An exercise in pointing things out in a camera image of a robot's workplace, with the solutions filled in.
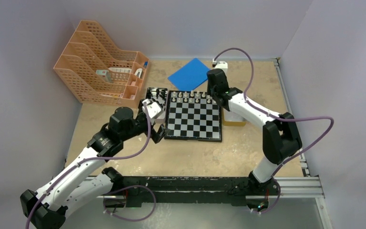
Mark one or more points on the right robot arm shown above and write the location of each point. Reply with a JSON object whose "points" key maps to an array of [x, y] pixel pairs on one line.
{"points": [[280, 135]]}

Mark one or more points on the black mounting rail base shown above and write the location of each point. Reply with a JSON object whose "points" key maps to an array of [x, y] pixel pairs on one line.
{"points": [[236, 191]]}

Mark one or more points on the orange mesh file organizer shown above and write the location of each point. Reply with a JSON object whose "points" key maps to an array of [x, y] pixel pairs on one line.
{"points": [[97, 71]]}

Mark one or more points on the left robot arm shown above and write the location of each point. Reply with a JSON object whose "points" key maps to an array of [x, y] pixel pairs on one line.
{"points": [[49, 206]]}

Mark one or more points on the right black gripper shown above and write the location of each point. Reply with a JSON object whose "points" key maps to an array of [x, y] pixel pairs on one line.
{"points": [[209, 90]]}

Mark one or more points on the black and white chessboard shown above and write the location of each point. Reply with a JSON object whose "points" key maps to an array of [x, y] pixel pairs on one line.
{"points": [[193, 121]]}

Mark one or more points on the silver tin with black pieces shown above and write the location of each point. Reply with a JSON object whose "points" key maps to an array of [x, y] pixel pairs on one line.
{"points": [[159, 95]]}

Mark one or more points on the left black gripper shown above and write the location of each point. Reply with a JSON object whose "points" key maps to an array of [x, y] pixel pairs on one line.
{"points": [[156, 136]]}

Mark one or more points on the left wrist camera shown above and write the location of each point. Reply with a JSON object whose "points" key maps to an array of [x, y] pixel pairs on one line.
{"points": [[156, 113]]}

